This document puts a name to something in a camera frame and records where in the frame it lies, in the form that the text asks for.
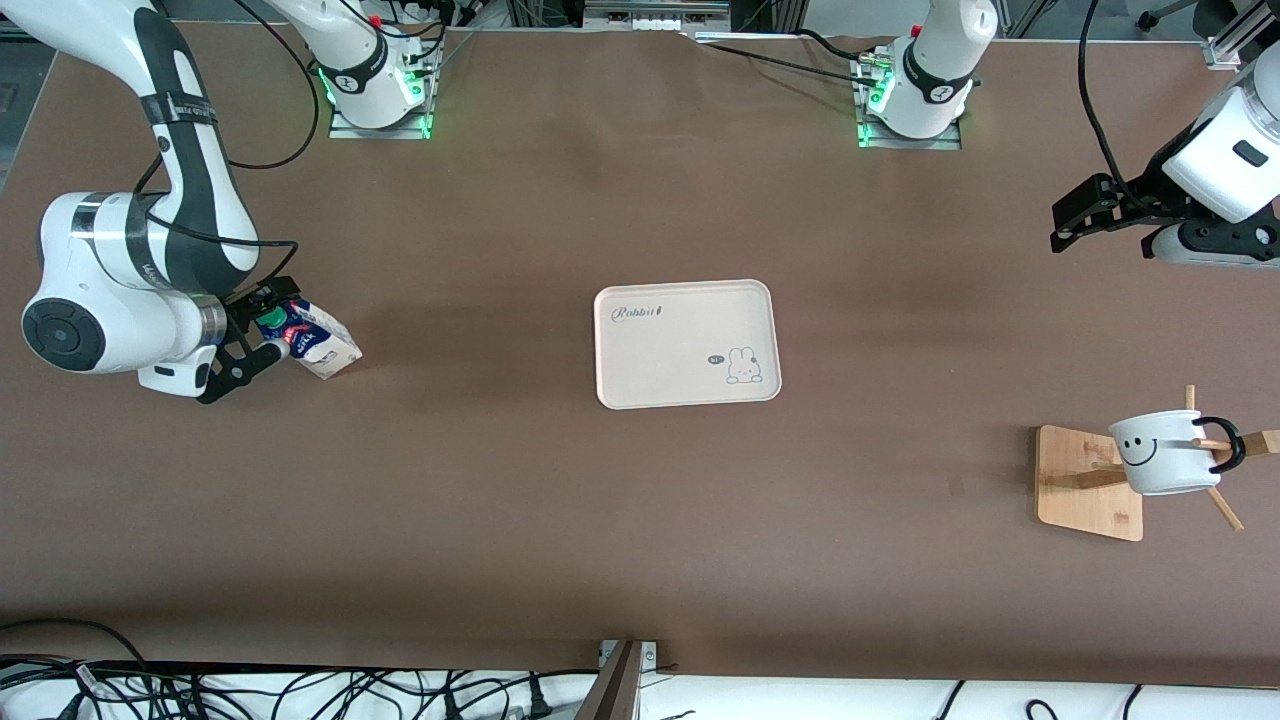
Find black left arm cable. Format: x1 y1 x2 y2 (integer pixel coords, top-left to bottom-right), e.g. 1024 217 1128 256
1077 0 1149 201

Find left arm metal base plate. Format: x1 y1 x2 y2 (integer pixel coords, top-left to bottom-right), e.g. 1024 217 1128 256
855 50 964 151

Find cream rabbit print tray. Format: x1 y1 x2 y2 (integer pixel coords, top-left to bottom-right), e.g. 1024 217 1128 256
593 279 783 411

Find thin black base cable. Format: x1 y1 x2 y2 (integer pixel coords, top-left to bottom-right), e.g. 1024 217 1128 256
690 40 881 91

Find blue white milk carton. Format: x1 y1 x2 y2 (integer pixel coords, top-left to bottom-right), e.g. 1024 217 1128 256
250 297 363 381

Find grey metal profile post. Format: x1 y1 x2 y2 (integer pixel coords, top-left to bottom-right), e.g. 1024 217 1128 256
572 640 646 720

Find black office chair base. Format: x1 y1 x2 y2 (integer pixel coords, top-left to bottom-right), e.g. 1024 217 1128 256
1138 0 1246 33

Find small metal corner bracket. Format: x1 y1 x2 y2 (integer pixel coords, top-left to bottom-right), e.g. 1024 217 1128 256
598 638 661 669

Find aluminium frame profile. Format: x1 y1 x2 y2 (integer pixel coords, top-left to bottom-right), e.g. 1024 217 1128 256
1203 10 1280 73

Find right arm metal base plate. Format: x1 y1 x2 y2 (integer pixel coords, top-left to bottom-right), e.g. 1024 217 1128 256
328 55 435 141

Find white smiley face cup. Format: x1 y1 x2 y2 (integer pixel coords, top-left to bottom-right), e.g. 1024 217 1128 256
1108 409 1248 497

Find wooden mug stand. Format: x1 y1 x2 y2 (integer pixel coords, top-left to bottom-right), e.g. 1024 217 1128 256
1035 385 1280 543

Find brown table cover sheet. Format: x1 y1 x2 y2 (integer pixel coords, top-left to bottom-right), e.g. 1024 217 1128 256
0 20 1280 691

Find black floor cable tangle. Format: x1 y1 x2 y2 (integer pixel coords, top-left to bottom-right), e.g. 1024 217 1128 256
0 618 601 720

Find thick black base cable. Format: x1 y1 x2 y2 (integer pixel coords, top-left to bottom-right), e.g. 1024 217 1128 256
790 28 893 71

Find grey metal frame rail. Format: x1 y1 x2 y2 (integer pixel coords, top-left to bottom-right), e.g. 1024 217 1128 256
583 0 733 33

